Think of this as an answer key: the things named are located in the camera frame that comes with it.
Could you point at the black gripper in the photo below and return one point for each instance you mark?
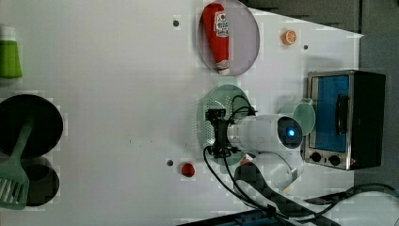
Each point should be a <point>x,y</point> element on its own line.
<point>221,147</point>

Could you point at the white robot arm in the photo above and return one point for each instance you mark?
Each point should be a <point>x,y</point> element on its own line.
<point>273,139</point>

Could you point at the red strawberry toy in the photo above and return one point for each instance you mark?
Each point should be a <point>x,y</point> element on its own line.
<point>245,161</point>

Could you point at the small red tomato toy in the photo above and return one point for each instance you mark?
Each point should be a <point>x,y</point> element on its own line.
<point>188,170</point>

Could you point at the mint green cup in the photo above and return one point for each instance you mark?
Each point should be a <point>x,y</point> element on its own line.
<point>301,110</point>

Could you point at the grey round plate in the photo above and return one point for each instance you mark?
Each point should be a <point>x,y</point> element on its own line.
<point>244,38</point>

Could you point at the red ketchup bottle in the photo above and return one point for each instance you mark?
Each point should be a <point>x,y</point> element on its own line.
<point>216,29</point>

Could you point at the orange slice toy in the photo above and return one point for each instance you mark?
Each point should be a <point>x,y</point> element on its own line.
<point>288,37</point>

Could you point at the black toaster oven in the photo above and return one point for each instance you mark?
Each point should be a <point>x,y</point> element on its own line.
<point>349,107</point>

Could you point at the upper black utensil cup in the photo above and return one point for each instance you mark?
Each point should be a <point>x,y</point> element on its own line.
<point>47,124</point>

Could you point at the black utensil cup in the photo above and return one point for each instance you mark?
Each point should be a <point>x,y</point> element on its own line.
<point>47,124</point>
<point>43,181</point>

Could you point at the lower black utensil cup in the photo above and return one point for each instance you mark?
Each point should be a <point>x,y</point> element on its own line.
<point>43,181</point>

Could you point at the green spatula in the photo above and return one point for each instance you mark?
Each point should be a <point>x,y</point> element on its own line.
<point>14,181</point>

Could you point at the green bottle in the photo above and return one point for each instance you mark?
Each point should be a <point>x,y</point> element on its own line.
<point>10,63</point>

